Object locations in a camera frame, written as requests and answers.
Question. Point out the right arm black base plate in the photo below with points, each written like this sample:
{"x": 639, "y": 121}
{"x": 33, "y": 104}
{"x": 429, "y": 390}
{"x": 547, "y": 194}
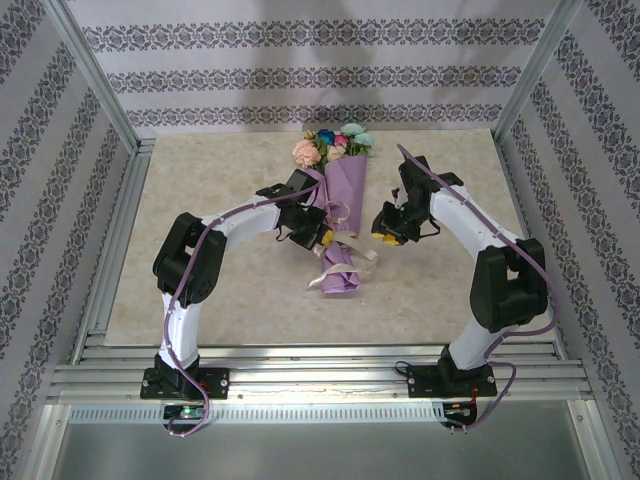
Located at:
{"x": 422, "y": 382}

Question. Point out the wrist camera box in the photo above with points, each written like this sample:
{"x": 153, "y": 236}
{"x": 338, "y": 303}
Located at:
{"x": 414, "y": 171}
{"x": 302, "y": 184}

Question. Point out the aluminium side rail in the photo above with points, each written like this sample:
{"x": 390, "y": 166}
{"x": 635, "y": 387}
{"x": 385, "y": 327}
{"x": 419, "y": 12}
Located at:
{"x": 512, "y": 200}
{"x": 122, "y": 225}

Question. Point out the cream printed ribbon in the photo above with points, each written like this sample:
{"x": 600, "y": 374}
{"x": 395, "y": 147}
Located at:
{"x": 350, "y": 239}

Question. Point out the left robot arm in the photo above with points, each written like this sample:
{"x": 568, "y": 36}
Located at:
{"x": 190, "y": 260}

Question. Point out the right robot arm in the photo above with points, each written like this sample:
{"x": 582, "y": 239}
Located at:
{"x": 510, "y": 285}

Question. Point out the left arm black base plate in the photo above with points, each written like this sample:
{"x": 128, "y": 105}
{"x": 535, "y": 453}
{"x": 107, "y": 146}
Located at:
{"x": 217, "y": 382}

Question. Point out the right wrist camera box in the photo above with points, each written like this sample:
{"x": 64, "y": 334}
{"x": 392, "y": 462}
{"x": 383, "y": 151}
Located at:
{"x": 414, "y": 171}

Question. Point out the wide aluminium extrusion beam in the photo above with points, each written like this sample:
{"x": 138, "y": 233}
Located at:
{"x": 320, "y": 372}

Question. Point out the peach fake flower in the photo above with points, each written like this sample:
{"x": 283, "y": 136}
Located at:
{"x": 306, "y": 152}

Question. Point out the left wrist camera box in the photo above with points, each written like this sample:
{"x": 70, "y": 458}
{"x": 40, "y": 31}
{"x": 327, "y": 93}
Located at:
{"x": 302, "y": 184}

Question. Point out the aluminium frame post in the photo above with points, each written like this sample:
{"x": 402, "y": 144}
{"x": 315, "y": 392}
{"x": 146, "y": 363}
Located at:
{"x": 95, "y": 75}
{"x": 532, "y": 75}

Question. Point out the magenta fake rose bud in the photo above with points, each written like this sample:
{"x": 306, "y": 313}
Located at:
{"x": 341, "y": 139}

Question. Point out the brushed metal panel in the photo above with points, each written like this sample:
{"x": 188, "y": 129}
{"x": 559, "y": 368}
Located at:
{"x": 320, "y": 450}

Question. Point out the purple and pink wrapping paper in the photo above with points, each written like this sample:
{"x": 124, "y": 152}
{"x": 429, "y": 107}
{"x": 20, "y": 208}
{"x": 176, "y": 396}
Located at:
{"x": 345, "y": 185}

